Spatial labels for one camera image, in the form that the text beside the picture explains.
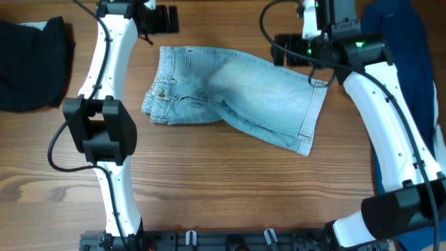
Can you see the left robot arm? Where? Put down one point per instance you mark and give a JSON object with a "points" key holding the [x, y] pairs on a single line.
{"points": [[100, 125]]}

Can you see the black folded garment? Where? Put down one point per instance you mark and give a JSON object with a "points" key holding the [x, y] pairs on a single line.
{"points": [[35, 65]]}

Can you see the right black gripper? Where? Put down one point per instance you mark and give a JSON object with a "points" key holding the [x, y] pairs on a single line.
{"points": [[295, 41]]}

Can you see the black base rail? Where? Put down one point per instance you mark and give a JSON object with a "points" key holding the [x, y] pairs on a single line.
{"points": [[267, 240]]}

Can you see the light blue denim shorts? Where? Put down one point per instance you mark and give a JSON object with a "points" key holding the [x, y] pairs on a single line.
{"points": [[207, 84]]}

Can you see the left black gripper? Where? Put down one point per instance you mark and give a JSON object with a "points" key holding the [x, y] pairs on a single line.
{"points": [[162, 26]]}

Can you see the dark blue garment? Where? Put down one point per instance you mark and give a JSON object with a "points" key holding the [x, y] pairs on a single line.
{"points": [[405, 33]]}

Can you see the white cloth under black garment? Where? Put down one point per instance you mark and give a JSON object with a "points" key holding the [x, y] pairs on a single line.
{"points": [[38, 25]]}

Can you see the white garment at right edge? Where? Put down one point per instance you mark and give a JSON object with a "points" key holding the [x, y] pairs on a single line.
{"points": [[438, 141]]}

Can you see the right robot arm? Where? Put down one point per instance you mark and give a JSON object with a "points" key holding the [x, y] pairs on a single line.
{"points": [[412, 179]]}

